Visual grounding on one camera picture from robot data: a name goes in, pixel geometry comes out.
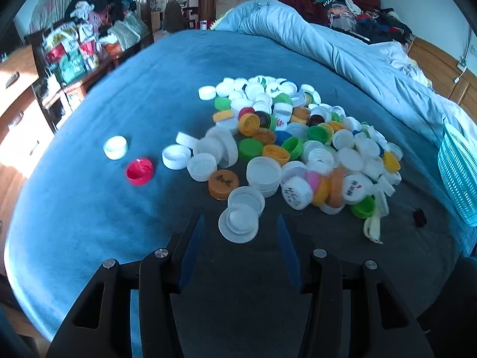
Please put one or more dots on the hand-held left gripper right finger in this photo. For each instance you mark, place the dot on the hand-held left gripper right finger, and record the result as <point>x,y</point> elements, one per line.
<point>289,257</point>

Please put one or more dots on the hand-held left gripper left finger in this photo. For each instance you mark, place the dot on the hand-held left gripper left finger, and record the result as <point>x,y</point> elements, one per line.
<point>192,253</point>

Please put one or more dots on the wide translucent white cap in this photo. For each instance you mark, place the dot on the wide translucent white cap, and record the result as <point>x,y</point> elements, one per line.
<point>238,227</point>

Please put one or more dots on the pile of plastic bottle caps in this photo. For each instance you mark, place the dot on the pile of plastic bottle caps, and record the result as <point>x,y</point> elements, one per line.
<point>316,145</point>

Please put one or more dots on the light blue perforated basket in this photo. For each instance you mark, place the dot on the light blue perforated basket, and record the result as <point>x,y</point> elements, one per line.
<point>458,179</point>

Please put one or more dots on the cream plastic clip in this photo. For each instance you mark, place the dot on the cream plastic clip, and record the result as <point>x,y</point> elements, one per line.
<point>372,227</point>

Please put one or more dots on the single red bottle cap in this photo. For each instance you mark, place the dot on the single red bottle cap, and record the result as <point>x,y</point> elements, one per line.
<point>139,171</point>

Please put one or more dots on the single white bottle cap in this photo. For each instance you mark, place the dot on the single white bottle cap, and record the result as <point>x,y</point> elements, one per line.
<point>115,147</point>

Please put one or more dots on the small black object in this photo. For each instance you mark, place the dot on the small black object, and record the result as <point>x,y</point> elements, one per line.
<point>420,217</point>

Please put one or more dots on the light blue duvet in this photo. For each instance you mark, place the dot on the light blue duvet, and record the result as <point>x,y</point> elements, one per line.
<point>335,48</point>

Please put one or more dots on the wooden dresser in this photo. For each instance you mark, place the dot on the wooden dresser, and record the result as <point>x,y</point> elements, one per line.
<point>18,126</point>

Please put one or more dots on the white crumpled bedsheet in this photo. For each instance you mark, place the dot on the white crumpled bedsheet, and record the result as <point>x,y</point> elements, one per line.
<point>395,61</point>

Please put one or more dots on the heap of printed shopping bags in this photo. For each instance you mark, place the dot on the heap of printed shopping bags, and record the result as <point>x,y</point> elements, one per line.
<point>72,52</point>

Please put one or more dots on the dark chair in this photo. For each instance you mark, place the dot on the dark chair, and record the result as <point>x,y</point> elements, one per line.
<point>173,16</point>

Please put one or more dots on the wooden headboard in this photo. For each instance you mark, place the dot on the wooden headboard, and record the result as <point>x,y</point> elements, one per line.
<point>436,67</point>

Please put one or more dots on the heap of mixed clothes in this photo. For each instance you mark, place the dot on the heap of mixed clothes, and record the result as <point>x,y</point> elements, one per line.
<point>369,22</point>

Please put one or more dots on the wooden door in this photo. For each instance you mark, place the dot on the wooden door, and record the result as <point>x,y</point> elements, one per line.
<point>143,7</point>

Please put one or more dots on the dark red blanket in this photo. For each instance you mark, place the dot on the dark red blanket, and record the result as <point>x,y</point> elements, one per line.
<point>294,5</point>

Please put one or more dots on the heap of dark clothes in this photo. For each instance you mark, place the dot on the heap of dark clothes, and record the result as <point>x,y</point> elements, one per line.
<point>100,0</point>

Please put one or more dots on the black television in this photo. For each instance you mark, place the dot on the black television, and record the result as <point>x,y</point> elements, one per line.
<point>8,39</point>

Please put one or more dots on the pink printed round panel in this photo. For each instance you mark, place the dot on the pink printed round panel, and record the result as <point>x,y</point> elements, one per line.
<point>52,0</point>

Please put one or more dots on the white wall socket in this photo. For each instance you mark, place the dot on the white wall socket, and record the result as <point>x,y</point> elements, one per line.
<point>462,63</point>

